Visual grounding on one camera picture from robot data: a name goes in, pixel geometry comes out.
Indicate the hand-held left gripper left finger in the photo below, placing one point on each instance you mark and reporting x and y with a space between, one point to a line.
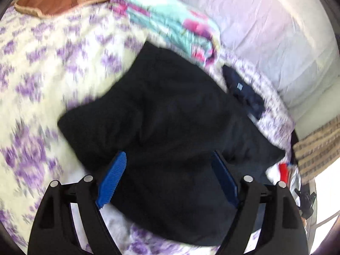
113 180

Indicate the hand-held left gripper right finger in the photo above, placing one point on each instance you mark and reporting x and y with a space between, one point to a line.
225 176

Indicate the black pants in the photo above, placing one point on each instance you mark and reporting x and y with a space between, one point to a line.
170 127

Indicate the red and white item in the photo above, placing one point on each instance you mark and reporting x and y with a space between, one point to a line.
283 171

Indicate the black glove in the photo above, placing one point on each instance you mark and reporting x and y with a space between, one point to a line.
305 200

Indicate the navy folded garment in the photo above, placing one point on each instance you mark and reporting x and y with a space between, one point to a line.
244 90

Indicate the purple floral bed sheet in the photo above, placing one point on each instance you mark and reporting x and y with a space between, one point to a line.
53 90

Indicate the turquoise floral folded quilt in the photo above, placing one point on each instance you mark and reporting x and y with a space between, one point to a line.
172 29

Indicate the lavender wall padding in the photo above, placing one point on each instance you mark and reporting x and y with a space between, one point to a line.
265 32

